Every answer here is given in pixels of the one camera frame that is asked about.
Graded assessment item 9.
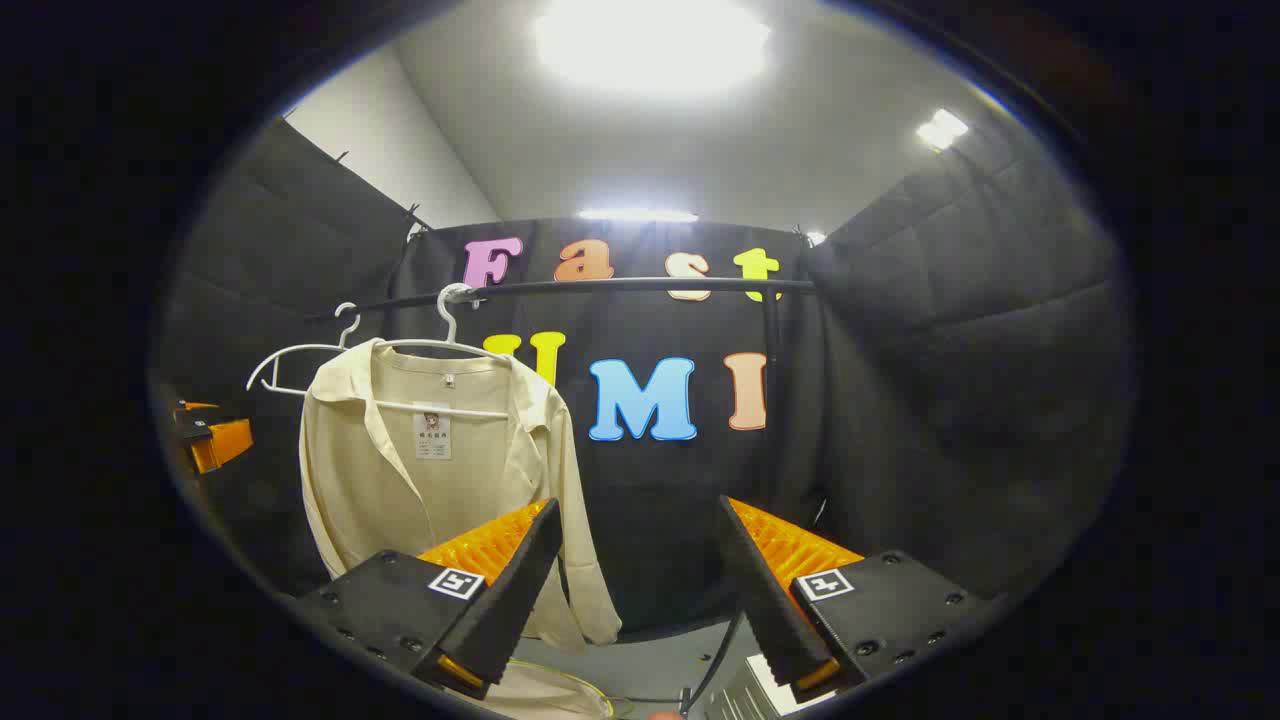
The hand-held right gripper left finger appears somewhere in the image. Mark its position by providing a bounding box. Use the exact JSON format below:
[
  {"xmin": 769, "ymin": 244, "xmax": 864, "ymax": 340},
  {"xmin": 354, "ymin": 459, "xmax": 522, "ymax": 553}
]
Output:
[{"xmin": 300, "ymin": 498, "xmax": 564, "ymax": 701}]

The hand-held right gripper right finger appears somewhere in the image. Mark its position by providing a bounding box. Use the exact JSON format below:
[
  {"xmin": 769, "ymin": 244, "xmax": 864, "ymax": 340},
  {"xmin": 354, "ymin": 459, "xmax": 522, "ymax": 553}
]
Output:
[{"xmin": 718, "ymin": 495, "xmax": 991, "ymax": 706}]

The cream laundry hamper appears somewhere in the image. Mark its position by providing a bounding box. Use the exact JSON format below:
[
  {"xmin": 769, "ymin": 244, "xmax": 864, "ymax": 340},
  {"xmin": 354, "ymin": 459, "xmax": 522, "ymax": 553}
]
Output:
[{"xmin": 470, "ymin": 658, "xmax": 616, "ymax": 720}]

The cream collared shirt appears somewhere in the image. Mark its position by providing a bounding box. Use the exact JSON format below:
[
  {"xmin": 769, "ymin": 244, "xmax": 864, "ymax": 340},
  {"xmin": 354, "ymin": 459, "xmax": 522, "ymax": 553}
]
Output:
[{"xmin": 298, "ymin": 338, "xmax": 623, "ymax": 653}]

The white hanger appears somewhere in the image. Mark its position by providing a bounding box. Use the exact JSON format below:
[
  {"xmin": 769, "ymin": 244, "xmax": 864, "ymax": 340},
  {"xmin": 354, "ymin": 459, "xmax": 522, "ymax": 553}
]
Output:
[
  {"xmin": 246, "ymin": 302, "xmax": 376, "ymax": 399},
  {"xmin": 372, "ymin": 283, "xmax": 516, "ymax": 421}
]

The black clothes rack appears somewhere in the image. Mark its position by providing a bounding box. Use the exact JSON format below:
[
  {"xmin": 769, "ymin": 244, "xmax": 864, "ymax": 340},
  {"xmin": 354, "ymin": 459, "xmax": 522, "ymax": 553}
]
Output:
[{"xmin": 305, "ymin": 277, "xmax": 819, "ymax": 521}]

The white ribbed panel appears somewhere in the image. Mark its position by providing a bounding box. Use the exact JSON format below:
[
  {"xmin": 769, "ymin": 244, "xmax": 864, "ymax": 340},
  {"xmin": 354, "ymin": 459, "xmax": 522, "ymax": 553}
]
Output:
[{"xmin": 700, "ymin": 655, "xmax": 811, "ymax": 720}]

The black backdrop cloth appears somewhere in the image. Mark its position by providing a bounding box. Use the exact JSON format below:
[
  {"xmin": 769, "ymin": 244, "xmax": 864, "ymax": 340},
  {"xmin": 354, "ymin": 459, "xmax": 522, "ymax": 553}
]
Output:
[{"xmin": 150, "ymin": 100, "xmax": 1136, "ymax": 641}]

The small ceiling light panel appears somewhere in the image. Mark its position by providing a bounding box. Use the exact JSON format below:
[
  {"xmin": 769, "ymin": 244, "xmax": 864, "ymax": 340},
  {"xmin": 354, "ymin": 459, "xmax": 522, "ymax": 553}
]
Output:
[{"xmin": 917, "ymin": 108, "xmax": 971, "ymax": 151}]

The large ceiling light panel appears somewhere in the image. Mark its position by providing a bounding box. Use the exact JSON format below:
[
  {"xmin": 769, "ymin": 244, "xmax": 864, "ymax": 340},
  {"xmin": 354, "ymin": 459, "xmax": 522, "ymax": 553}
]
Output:
[{"xmin": 535, "ymin": 0, "xmax": 771, "ymax": 96}]

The black floor cable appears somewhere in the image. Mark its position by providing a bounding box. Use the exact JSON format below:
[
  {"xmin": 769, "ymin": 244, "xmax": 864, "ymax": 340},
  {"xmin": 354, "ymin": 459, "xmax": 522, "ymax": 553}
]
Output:
[{"xmin": 685, "ymin": 608, "xmax": 746, "ymax": 713}]

